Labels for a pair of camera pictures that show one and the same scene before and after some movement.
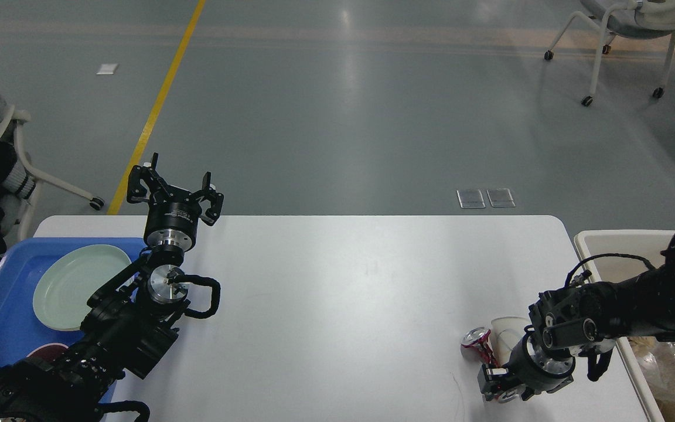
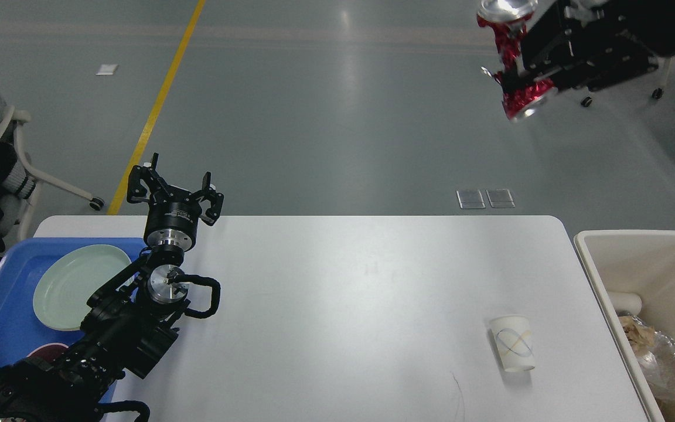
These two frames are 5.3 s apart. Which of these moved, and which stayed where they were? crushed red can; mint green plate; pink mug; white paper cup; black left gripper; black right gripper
Moved: crushed red can; black right gripper
Stayed: pink mug; mint green plate; black left gripper; white paper cup
